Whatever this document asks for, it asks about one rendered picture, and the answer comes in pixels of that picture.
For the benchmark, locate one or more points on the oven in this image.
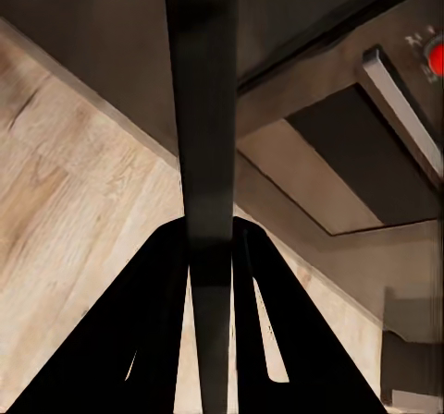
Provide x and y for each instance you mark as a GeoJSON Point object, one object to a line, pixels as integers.
{"type": "Point", "coordinates": [342, 137]}

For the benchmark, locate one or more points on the fridge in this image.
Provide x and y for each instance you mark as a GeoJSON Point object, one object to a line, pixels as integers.
{"type": "Point", "coordinates": [412, 375]}

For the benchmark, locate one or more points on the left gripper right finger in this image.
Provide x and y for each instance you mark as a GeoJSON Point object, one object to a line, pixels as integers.
{"type": "Point", "coordinates": [323, 377]}

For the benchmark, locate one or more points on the poster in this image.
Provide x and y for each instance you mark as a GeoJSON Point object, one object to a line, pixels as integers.
{"type": "Point", "coordinates": [203, 45]}

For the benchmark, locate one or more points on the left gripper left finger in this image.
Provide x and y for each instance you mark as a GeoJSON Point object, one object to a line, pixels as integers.
{"type": "Point", "coordinates": [123, 357]}

